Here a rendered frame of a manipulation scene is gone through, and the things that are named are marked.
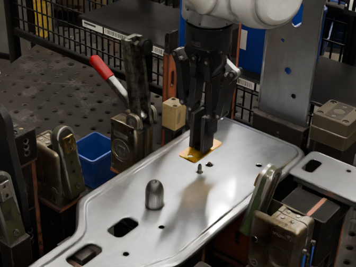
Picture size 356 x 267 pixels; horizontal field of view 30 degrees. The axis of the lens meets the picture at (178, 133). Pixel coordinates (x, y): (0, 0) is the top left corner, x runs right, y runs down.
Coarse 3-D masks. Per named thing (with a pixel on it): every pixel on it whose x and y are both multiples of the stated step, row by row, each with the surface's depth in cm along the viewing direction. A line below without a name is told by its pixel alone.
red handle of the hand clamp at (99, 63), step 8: (96, 56) 126; (96, 64) 125; (104, 64) 125; (104, 72) 125; (104, 80) 125; (112, 80) 125; (112, 88) 125; (120, 88) 125; (120, 96) 125; (128, 104) 124; (144, 112) 124
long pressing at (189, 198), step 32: (224, 128) 133; (160, 160) 123; (224, 160) 124; (256, 160) 124; (288, 160) 124; (96, 192) 113; (128, 192) 114; (192, 192) 115; (224, 192) 115; (96, 224) 107; (160, 224) 107; (192, 224) 108; (224, 224) 108; (64, 256) 100; (96, 256) 100; (128, 256) 100; (160, 256) 101
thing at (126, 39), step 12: (132, 36) 118; (132, 48) 117; (144, 48) 115; (132, 60) 117; (144, 60) 120; (132, 72) 118; (144, 72) 121; (132, 84) 120; (144, 84) 122; (132, 96) 121; (144, 96) 123; (132, 108) 122; (144, 108) 124; (144, 120) 126
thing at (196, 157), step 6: (198, 144) 117; (216, 144) 119; (186, 150) 117; (192, 150) 117; (198, 150) 117; (210, 150) 117; (180, 156) 116; (186, 156) 115; (198, 156) 115; (204, 156) 116; (192, 162) 114
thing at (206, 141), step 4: (204, 116) 113; (204, 124) 113; (204, 128) 113; (204, 132) 114; (200, 136) 114; (204, 136) 114; (208, 136) 115; (212, 136) 116; (200, 140) 115; (204, 140) 115; (208, 140) 116; (212, 140) 117; (200, 144) 115; (204, 144) 115; (208, 144) 116; (212, 144) 117; (200, 148) 116; (204, 148) 116; (208, 148) 117
